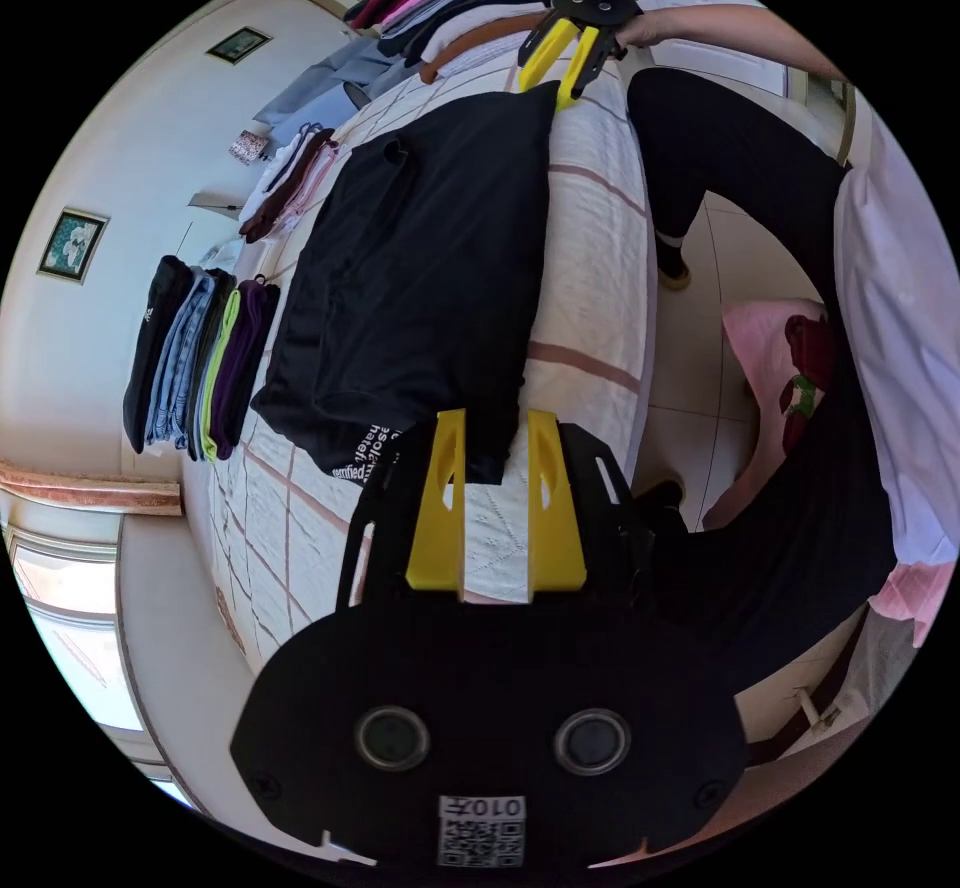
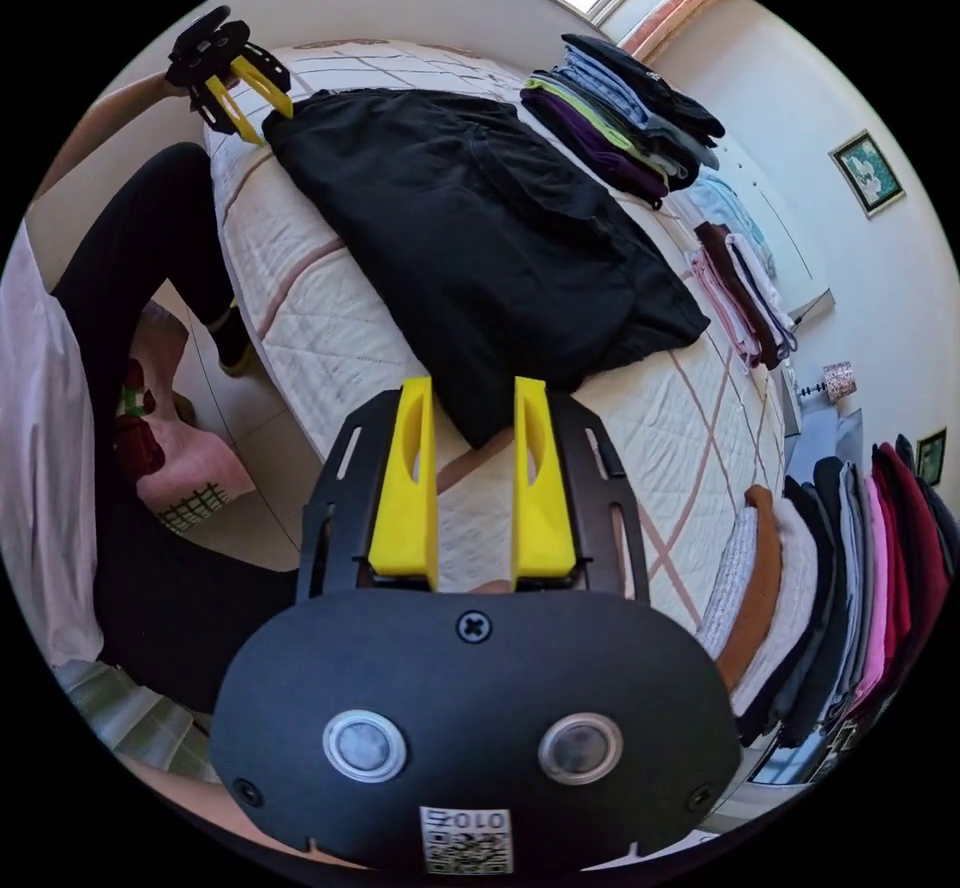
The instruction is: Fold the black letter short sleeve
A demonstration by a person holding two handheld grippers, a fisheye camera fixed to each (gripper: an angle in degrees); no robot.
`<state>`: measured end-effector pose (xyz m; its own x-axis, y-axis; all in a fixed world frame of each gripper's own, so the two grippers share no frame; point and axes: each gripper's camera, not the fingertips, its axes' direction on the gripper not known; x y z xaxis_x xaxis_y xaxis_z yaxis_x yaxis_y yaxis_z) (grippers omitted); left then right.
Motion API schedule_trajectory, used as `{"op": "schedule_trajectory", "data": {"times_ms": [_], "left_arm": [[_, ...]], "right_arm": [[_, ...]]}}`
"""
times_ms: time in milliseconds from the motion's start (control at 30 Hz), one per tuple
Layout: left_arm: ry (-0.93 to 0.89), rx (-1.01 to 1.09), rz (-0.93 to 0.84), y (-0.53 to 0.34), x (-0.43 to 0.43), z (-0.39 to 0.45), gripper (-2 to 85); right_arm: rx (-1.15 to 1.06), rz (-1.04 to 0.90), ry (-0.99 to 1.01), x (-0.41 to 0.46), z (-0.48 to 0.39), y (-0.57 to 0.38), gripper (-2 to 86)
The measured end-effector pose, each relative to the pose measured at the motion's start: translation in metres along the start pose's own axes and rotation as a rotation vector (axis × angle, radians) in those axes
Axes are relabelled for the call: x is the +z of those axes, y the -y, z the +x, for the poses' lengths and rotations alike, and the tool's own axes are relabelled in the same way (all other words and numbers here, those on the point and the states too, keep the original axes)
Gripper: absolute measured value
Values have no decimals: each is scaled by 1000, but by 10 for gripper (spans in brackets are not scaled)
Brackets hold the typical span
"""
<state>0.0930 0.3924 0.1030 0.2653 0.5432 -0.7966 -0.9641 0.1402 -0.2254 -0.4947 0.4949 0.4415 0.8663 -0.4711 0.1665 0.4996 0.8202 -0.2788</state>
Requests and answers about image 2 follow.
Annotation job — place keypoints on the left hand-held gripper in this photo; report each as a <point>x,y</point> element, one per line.
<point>214,40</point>

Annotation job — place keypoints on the pile of clothes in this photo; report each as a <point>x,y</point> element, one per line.
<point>615,115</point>
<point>840,565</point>
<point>742,303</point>

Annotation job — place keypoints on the pink printed cloth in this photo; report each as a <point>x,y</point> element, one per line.
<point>187,468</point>

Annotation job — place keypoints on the light blue folded garment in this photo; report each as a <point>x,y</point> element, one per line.
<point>724,209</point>

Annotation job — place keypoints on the large framed wall picture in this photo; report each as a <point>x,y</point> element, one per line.
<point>866,172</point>

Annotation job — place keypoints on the small table lamp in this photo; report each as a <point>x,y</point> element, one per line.
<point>840,380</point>

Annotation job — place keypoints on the black short sleeve shirt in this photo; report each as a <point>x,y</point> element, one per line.
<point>465,243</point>

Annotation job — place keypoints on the bed with quilted cream cover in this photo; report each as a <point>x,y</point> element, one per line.
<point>337,318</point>

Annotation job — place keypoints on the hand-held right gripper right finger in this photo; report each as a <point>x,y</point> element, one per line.
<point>541,513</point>

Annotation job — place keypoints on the person's body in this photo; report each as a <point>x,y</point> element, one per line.
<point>45,453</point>

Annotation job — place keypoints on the small framed wall picture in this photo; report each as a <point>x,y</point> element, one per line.
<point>932,457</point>

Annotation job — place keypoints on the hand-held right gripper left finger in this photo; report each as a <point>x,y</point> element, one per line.
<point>405,498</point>

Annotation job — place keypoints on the person's right hand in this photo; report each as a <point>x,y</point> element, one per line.
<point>247,824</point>

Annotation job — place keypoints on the pink curtain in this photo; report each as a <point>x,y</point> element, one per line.
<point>675,14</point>

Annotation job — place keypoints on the person's left hand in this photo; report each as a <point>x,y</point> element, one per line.
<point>165,88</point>

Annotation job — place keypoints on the person's left forearm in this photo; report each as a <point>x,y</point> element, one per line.
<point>97,130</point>

